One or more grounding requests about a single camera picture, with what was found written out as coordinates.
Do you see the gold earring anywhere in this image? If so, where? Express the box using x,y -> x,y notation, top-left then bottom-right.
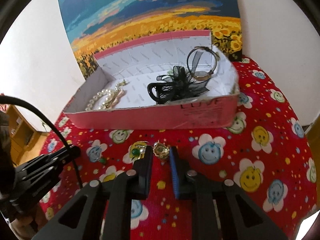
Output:
153,141 -> 170,162

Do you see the pink gold hair clip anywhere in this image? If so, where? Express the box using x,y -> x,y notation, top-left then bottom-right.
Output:
104,80 -> 127,109

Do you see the white pearl bracelet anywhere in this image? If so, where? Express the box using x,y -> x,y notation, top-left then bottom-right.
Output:
85,89 -> 116,112

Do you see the black ribbon hair clip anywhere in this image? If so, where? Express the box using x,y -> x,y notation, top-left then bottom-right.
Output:
147,66 -> 210,105

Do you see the left hand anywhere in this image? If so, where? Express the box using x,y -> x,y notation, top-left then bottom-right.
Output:
9,203 -> 48,239

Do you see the wooden shelf furniture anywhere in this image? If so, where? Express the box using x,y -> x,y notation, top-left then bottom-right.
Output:
6,105 -> 48,166

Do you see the green bead earring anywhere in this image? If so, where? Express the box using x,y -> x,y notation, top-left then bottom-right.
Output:
87,141 -> 148,164

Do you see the red smiley flower tablecloth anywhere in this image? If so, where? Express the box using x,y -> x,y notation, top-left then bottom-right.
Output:
40,57 -> 317,239

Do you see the wooden door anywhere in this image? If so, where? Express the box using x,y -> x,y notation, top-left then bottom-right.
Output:
306,118 -> 320,155

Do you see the pink cardboard box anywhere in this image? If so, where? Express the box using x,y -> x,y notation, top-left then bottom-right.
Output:
63,30 -> 240,129

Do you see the sunflower field painting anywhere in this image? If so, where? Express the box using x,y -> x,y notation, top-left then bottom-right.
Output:
58,0 -> 242,77

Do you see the black cable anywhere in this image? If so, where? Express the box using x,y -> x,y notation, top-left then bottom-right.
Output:
0,95 -> 84,189

